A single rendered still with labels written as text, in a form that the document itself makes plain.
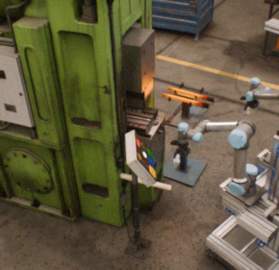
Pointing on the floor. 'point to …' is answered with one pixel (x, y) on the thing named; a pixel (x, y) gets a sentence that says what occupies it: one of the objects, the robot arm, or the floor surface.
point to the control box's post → (136, 208)
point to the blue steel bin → (182, 10)
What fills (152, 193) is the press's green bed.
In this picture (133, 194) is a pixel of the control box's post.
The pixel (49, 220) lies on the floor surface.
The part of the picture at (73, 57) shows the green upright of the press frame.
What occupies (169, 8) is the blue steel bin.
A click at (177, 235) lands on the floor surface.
